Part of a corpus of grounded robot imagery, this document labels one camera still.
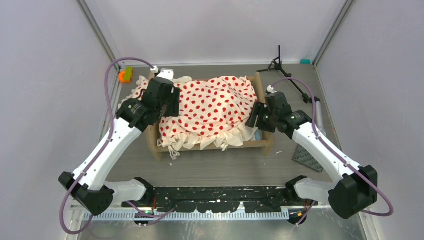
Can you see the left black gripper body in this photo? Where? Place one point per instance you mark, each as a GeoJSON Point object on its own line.
{"type": "Point", "coordinates": [170, 108]}

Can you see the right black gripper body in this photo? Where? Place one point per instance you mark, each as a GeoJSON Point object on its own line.
{"type": "Point", "coordinates": [265, 118]}

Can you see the wooden pet bed frame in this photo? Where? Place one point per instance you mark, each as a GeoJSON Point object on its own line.
{"type": "Point", "coordinates": [258, 132]}

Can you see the strawberry print ruffled blanket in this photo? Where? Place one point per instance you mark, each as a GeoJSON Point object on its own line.
{"type": "Point", "coordinates": [205, 109]}

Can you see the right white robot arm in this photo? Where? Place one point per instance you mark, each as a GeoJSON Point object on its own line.
{"type": "Point", "coordinates": [324, 152]}

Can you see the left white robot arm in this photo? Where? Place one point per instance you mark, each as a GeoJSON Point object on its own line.
{"type": "Point", "coordinates": [87, 184]}

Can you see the orange green toy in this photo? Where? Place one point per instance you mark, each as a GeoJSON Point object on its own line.
{"type": "Point", "coordinates": [126, 75]}

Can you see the black perforated pad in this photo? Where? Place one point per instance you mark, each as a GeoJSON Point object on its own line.
{"type": "Point", "coordinates": [303, 157]}

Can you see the teal small block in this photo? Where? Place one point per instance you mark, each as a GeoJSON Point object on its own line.
{"type": "Point", "coordinates": [305, 61]}

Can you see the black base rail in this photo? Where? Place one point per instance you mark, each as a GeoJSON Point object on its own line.
{"type": "Point", "coordinates": [215, 200]}

